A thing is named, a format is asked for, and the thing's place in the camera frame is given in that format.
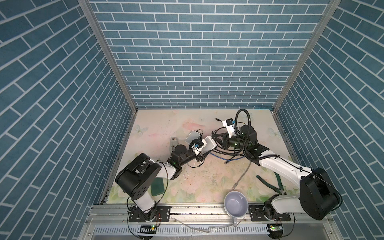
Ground lavender mug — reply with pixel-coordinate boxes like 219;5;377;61
224;191;249;227

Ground grey ethernet cable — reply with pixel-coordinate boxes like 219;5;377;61
231;160;253;191

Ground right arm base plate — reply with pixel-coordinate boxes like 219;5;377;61
249;205;291;222

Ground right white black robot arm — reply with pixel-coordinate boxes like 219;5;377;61
212;125;343;221

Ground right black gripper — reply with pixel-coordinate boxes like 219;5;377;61
212;132;249;152

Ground aluminium frame rail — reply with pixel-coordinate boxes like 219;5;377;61
79;204;342;240

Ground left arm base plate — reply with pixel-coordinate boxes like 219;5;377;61
129;206;171;223

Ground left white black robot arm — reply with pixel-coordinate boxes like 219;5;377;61
115;145;210;214

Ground green network switch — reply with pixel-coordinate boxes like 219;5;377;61
151;178;165;197

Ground green handled pliers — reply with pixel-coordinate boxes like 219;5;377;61
257;173;285;195

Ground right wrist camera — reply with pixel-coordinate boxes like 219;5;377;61
222;118;236;138

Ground black thick cable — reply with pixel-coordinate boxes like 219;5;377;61
209;117;250;160

